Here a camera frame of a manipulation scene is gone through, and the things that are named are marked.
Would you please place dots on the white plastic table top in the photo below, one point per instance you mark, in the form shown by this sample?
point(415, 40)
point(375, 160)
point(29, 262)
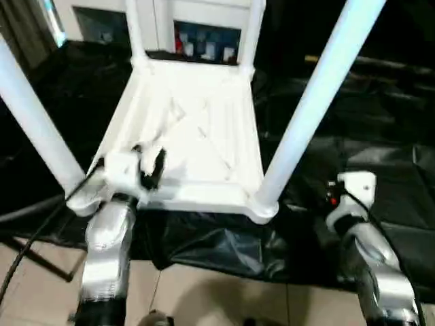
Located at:
point(190, 136)

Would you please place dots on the white plastic table leg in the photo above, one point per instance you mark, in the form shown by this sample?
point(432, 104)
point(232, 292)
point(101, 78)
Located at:
point(37, 129)
point(312, 102)
point(251, 37)
point(137, 34)

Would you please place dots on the black work mat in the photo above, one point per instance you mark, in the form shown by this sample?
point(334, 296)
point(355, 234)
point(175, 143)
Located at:
point(357, 136)

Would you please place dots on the small white bottle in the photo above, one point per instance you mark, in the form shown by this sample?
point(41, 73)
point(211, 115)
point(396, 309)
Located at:
point(188, 50)

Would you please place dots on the red package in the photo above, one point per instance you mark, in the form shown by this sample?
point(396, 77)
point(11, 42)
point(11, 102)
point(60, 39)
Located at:
point(178, 42)

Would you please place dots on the white bottle blue print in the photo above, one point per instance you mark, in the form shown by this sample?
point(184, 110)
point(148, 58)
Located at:
point(209, 51)

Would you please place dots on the white jar red label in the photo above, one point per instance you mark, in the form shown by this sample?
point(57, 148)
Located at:
point(228, 54)

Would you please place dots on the white glass-door cabinet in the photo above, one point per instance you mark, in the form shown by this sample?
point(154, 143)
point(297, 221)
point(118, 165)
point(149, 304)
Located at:
point(163, 17)

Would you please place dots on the small yellow label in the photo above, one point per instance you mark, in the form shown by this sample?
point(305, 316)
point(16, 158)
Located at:
point(309, 58)

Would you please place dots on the silver metal bar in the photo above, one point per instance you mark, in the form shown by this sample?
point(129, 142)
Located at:
point(391, 64)

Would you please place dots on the grey curtain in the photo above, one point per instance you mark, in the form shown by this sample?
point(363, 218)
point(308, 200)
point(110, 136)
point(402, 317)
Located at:
point(23, 34)

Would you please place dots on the large black box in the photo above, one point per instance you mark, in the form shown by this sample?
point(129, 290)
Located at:
point(289, 30)

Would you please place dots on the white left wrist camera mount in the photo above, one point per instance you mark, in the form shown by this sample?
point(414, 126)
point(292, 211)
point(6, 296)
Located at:
point(119, 169)

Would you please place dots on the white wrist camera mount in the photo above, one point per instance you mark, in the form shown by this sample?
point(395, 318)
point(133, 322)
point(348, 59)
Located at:
point(360, 183)
point(119, 169)

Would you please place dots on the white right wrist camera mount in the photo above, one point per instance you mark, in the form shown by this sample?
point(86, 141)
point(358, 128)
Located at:
point(360, 183)

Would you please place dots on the black metal frame leg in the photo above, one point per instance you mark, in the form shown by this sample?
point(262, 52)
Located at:
point(44, 261)

